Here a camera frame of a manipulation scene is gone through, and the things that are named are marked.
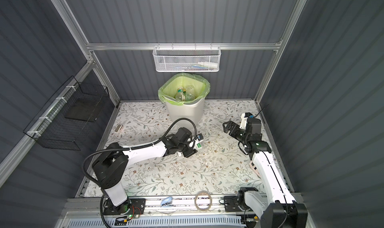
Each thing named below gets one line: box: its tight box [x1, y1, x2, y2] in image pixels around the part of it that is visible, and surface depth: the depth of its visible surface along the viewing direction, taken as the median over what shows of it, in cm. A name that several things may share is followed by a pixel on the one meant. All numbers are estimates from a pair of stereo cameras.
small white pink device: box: [114, 124, 124, 133], surface depth 104 cm
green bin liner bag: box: [158, 73, 211, 106], surface depth 96 cm
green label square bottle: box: [190, 138, 205, 150], surface depth 77 cm
